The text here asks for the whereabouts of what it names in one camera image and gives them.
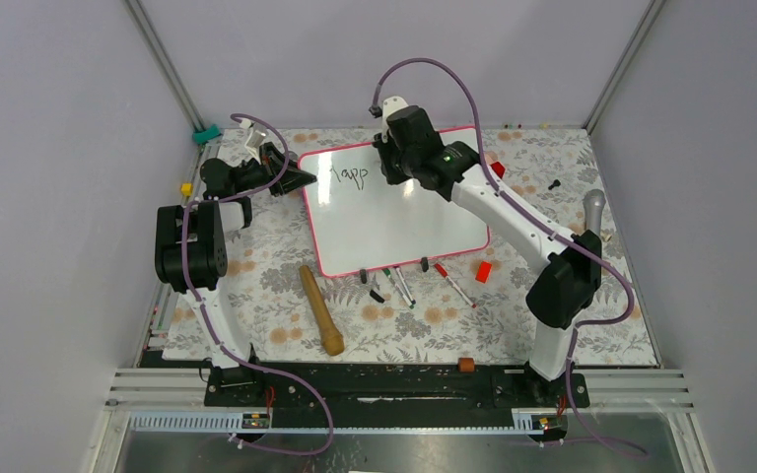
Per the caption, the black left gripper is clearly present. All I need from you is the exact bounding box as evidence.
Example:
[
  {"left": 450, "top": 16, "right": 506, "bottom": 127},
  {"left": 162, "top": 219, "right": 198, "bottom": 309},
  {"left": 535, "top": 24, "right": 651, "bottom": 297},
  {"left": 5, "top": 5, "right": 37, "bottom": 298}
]
[{"left": 233, "top": 143, "right": 316, "bottom": 197}]

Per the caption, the pink framed whiteboard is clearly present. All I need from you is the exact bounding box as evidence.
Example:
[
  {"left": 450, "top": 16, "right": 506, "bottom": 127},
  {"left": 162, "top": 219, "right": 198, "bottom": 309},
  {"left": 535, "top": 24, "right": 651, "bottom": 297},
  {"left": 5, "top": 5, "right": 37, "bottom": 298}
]
[{"left": 298, "top": 142, "right": 491, "bottom": 278}]

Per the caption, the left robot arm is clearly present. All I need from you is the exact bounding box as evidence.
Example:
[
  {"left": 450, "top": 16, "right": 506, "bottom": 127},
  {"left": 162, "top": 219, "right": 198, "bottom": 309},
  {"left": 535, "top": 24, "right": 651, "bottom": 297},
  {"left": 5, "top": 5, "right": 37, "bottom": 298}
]
[{"left": 154, "top": 142, "right": 317, "bottom": 405}]

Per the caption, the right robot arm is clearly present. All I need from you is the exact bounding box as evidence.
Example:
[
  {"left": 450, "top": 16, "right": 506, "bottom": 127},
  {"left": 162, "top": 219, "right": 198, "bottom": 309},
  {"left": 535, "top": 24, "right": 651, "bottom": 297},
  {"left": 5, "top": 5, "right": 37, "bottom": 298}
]
[{"left": 370, "top": 97, "right": 601, "bottom": 406}]

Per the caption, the red whiteboard marker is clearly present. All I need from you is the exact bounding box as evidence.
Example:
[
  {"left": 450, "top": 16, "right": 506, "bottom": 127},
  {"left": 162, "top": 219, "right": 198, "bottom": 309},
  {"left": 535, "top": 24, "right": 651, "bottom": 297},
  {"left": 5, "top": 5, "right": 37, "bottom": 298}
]
[{"left": 434, "top": 263, "right": 477, "bottom": 309}]

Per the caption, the blue whiteboard marker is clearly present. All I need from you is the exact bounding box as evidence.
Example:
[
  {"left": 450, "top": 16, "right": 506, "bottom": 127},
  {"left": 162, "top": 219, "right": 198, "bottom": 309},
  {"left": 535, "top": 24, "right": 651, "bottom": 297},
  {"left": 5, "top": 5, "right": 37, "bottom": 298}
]
[{"left": 393, "top": 266, "right": 416, "bottom": 307}]

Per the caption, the green whiteboard marker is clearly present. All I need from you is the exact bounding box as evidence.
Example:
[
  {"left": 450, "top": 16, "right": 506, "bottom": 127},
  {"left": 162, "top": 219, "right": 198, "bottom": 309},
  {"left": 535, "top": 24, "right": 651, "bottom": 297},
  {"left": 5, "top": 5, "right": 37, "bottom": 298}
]
[{"left": 382, "top": 268, "right": 415, "bottom": 308}]

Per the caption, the large red block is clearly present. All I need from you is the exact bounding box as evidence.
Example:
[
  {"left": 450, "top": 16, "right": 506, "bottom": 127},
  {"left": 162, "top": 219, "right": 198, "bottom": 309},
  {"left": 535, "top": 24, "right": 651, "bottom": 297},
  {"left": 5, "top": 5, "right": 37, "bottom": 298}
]
[{"left": 490, "top": 162, "right": 506, "bottom": 179}]

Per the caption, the teal clamp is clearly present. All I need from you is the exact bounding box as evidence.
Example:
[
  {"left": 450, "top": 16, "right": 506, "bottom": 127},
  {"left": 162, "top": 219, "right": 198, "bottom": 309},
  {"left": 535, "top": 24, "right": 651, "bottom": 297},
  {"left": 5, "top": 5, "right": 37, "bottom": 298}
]
[{"left": 192, "top": 125, "right": 222, "bottom": 146}]

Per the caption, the small yellow cube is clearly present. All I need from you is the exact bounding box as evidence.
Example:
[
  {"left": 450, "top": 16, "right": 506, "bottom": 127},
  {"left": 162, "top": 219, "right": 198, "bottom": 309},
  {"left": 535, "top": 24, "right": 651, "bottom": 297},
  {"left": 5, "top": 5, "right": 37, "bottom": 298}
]
[{"left": 180, "top": 182, "right": 193, "bottom": 197}]

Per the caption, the small red block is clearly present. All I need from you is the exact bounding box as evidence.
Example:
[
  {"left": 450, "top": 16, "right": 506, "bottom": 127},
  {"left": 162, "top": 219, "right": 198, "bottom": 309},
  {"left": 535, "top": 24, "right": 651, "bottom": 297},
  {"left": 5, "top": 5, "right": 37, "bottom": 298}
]
[{"left": 475, "top": 261, "right": 493, "bottom": 284}]

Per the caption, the black marker cap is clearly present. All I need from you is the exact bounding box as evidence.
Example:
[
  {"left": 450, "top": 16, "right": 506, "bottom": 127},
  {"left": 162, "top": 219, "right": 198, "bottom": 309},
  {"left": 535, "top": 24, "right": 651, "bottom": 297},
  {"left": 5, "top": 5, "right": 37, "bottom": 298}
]
[{"left": 369, "top": 290, "right": 385, "bottom": 304}]

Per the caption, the floral patterned table mat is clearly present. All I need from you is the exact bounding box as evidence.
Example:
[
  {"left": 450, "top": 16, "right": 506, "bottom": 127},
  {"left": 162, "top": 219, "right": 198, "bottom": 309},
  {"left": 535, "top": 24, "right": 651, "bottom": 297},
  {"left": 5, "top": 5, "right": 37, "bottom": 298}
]
[{"left": 226, "top": 129, "right": 658, "bottom": 367}]

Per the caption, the gold toy microphone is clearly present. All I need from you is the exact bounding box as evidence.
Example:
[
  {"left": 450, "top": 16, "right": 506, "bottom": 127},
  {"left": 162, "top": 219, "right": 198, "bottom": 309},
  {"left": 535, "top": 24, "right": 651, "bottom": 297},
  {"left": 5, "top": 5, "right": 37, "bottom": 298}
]
[{"left": 299, "top": 265, "right": 345, "bottom": 357}]

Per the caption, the silver toy microphone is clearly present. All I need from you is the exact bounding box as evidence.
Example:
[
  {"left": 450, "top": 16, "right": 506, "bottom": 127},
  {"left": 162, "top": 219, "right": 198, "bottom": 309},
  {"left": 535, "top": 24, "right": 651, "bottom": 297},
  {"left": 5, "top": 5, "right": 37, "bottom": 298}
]
[{"left": 583, "top": 189, "right": 606, "bottom": 236}]

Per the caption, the small brown cube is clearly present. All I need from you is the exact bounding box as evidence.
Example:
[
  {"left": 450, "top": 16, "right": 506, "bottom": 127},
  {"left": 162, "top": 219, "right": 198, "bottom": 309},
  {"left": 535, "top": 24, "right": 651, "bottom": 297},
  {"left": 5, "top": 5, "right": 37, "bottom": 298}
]
[{"left": 457, "top": 357, "right": 475, "bottom": 372}]

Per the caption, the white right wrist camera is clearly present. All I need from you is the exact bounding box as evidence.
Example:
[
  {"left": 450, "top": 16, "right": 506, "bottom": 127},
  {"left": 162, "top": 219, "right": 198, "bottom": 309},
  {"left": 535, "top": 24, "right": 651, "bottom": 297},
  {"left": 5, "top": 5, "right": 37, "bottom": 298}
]
[{"left": 381, "top": 96, "right": 409, "bottom": 143}]

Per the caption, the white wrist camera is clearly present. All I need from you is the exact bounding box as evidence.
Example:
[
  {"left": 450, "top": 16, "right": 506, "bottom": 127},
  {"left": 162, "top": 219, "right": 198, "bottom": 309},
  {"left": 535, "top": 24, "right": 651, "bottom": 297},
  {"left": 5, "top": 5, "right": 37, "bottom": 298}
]
[
  {"left": 381, "top": 96, "right": 409, "bottom": 143},
  {"left": 240, "top": 118, "right": 268, "bottom": 158}
]

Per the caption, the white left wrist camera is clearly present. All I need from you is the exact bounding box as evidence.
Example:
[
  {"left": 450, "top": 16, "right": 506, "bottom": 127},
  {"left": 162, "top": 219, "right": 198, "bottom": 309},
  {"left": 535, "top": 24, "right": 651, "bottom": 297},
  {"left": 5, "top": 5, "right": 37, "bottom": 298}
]
[{"left": 240, "top": 118, "right": 268, "bottom": 158}]

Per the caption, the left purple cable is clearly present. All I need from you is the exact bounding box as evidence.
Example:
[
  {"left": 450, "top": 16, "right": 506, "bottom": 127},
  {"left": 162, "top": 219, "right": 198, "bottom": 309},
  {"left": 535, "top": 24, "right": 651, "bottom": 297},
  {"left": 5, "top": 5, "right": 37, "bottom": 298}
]
[{"left": 180, "top": 113, "right": 335, "bottom": 458}]

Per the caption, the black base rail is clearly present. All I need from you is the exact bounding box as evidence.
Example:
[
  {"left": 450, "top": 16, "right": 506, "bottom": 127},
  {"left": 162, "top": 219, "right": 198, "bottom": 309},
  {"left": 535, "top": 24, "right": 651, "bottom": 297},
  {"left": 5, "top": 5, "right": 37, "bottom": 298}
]
[{"left": 140, "top": 349, "right": 592, "bottom": 429}]

